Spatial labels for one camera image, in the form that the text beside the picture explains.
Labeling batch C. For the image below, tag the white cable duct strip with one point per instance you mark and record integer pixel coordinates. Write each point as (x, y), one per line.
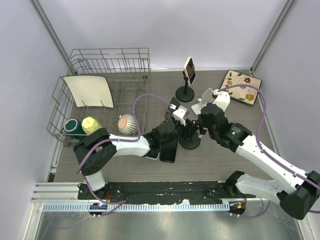
(185, 206)

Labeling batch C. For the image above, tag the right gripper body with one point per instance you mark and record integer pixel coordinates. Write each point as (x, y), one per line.
(202, 123)

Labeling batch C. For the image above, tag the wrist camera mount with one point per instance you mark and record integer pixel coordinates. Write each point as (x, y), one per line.
(179, 113)
(222, 99)

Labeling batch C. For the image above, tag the white square plate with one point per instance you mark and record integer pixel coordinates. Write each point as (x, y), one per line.
(89, 90)

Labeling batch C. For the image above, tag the floral square coaster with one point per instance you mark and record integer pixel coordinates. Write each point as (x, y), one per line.
(241, 90)

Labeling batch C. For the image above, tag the grey wire dish rack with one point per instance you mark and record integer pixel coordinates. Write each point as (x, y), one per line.
(127, 71)

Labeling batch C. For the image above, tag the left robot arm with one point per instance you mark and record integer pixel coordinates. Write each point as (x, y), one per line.
(98, 147)

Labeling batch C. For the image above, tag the striped round mug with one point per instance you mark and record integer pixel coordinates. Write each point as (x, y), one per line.
(127, 125)

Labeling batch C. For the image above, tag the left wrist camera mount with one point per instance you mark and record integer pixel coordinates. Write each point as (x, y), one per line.
(179, 113)

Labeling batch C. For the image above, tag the pink case phone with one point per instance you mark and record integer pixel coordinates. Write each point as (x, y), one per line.
(190, 71)

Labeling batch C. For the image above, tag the white folding phone stand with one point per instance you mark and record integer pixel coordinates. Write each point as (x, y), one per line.
(204, 100)

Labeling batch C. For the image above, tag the black case phone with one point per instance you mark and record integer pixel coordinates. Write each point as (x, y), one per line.
(169, 151)

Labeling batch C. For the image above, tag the black round phone stand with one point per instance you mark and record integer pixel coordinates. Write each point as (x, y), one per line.
(192, 143)

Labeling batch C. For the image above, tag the black mounting base plate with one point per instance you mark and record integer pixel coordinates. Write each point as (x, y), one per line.
(167, 192)

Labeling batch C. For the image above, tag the purple case phone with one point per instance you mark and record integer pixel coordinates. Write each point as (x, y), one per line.
(202, 131)

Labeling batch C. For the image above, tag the lavender case phone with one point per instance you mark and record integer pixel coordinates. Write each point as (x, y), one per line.
(153, 157)

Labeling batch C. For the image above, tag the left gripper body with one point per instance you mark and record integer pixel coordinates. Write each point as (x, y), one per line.
(179, 128)

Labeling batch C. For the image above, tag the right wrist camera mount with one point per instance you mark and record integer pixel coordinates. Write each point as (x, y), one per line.
(222, 99)

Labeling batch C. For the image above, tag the dark green mug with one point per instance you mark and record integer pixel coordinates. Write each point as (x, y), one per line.
(74, 127)

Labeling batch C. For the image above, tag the black tall phone stand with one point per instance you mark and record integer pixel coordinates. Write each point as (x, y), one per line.
(185, 93)

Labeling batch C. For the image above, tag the wooden base phone stand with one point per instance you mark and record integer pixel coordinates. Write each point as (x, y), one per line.
(173, 102)

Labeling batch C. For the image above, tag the yellow faceted cup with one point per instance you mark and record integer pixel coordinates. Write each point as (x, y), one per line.
(90, 125)

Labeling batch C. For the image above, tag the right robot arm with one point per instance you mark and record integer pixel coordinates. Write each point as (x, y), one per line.
(293, 189)

